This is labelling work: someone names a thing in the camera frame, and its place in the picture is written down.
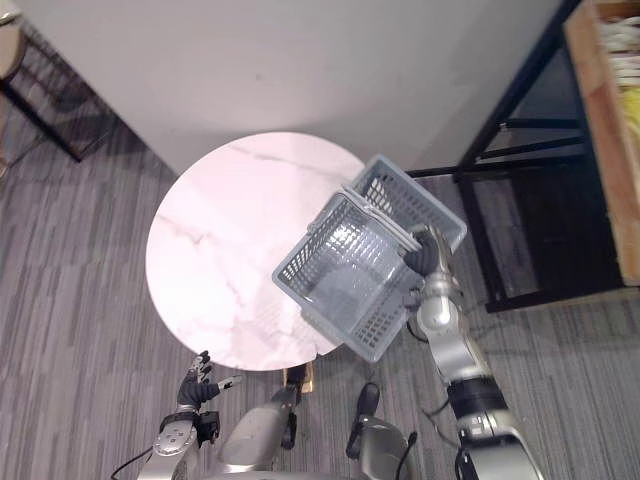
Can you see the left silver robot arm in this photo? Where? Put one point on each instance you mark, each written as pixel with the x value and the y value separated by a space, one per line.
pixel 172 440

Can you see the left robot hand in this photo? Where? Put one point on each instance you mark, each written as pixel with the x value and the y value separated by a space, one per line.
pixel 192 388

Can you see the silver robot leg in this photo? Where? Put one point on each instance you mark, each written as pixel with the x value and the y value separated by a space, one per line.
pixel 375 435
pixel 260 430

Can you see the gold table base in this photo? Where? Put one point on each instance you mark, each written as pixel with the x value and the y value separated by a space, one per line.
pixel 301 378

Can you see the left silver robot leg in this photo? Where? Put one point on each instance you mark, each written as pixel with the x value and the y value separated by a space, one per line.
pixel 260 430

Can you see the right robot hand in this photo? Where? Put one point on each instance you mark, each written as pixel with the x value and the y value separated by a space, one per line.
pixel 425 255

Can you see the right silver robot leg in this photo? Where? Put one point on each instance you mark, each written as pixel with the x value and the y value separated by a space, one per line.
pixel 375 435

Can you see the wooden crate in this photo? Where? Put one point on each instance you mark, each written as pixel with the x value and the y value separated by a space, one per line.
pixel 607 130

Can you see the grey plastic shopping basket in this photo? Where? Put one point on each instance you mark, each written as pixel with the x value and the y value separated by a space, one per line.
pixel 367 260

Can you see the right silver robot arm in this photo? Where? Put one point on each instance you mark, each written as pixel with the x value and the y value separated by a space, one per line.
pixel 465 370

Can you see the round white marble table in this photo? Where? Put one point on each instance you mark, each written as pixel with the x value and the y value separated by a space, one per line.
pixel 240 245

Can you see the black metal shelf frame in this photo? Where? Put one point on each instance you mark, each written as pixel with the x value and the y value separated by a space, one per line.
pixel 530 170

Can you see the dark framed side table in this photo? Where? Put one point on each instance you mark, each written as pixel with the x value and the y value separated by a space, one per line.
pixel 40 80

